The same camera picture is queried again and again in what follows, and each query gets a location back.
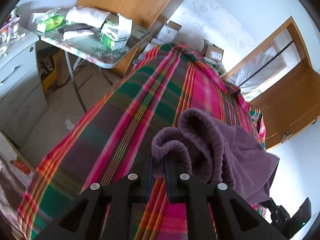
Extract purple fleece pants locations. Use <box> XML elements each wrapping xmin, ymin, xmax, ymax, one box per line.
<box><xmin>151</xmin><ymin>108</ymin><xmax>279</xmax><ymax>204</ymax></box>

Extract folding table with printed top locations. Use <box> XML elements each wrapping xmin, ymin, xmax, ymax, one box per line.
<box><xmin>27</xmin><ymin>13</ymin><xmax>151</xmax><ymax>112</ymax></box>

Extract pink green plaid bedsheet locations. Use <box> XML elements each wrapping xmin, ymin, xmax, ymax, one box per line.
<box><xmin>17</xmin><ymin>44</ymin><xmax>266</xmax><ymax>239</ymax></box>

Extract white drawer cabinet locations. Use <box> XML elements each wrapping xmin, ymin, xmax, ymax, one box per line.
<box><xmin>1</xmin><ymin>29</ymin><xmax>48</xmax><ymax>137</ymax></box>

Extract wooden door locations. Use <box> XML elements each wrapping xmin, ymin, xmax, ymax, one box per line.
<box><xmin>222</xmin><ymin>17</ymin><xmax>319</xmax><ymax>148</ymax></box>

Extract brown cardboard box with label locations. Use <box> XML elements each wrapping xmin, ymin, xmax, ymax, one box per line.
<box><xmin>201</xmin><ymin>40</ymin><xmax>224</xmax><ymax>62</ymax></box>

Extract black vertical pole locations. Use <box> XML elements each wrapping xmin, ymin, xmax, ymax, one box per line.
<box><xmin>235</xmin><ymin>40</ymin><xmax>293</xmax><ymax>91</ymax></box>

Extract green white tissue box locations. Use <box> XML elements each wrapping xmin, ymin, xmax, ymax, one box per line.
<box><xmin>100</xmin><ymin>14</ymin><xmax>132</xmax><ymax>50</ymax></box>

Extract white open cardboard box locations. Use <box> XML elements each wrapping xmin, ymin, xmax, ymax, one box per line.
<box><xmin>156</xmin><ymin>21</ymin><xmax>182</xmax><ymax>43</ymax></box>

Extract green wet wipes pack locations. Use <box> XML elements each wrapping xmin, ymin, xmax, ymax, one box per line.
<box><xmin>36</xmin><ymin>7</ymin><xmax>65</xmax><ymax>33</ymax></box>

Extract white folded cloth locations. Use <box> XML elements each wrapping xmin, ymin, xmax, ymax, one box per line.
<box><xmin>65</xmin><ymin>6</ymin><xmax>111</xmax><ymax>28</ymax></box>

